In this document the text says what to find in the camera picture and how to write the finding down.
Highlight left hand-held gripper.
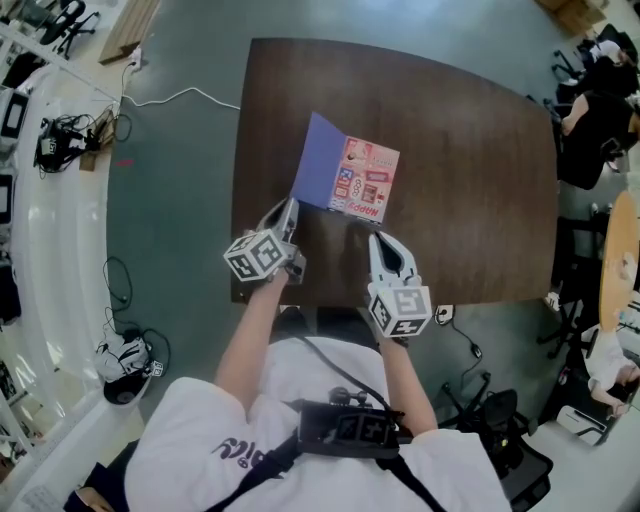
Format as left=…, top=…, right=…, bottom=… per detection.
left=222, top=197, right=308, bottom=287

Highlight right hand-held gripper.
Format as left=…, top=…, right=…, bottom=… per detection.
left=367, top=231, right=433, bottom=340

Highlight person's right forearm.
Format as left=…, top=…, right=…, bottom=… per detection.
left=377, top=337, right=442, bottom=435

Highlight person's left forearm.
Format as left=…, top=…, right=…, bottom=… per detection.
left=214, top=273, right=290, bottom=417

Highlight person's dark trousers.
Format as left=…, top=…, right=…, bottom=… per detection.
left=277, top=305, right=382, bottom=347

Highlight black chest-mounted device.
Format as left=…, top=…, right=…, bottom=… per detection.
left=297, top=387, right=414, bottom=459

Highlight black mesh office chair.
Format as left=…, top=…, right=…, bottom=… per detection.
left=439, top=372, right=556, bottom=512

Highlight small cardboard box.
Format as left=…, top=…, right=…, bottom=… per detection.
left=79, top=109, right=116, bottom=173

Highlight round wooden table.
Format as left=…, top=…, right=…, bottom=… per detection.
left=598, top=191, right=640, bottom=333

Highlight wooden board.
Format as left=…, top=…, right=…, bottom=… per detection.
left=98, top=0, right=163, bottom=66

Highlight person's white t-shirt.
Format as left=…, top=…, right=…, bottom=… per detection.
left=124, top=337, right=512, bottom=512

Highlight white box device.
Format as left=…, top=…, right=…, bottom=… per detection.
left=555, top=404, right=612, bottom=448

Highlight black swivel chair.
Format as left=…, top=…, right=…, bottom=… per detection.
left=38, top=0, right=100, bottom=62

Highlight black cable with adapter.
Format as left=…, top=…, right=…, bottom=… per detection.
left=448, top=322, right=484, bottom=360

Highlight black device cable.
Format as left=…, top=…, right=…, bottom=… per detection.
left=291, top=335, right=392, bottom=409

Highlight white floor cable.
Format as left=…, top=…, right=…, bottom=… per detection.
left=121, top=49, right=242, bottom=111

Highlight black chair frame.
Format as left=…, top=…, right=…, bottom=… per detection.
left=537, top=214, right=602, bottom=360

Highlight thin black floor cable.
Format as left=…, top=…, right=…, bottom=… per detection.
left=102, top=255, right=134, bottom=312

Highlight white headset with cables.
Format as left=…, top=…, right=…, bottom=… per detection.
left=94, top=327, right=172, bottom=407

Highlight black chest harness straps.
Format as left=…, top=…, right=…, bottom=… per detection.
left=214, top=434, right=446, bottom=512

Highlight tangle of black cables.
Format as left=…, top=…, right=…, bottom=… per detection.
left=33, top=113, right=104, bottom=175

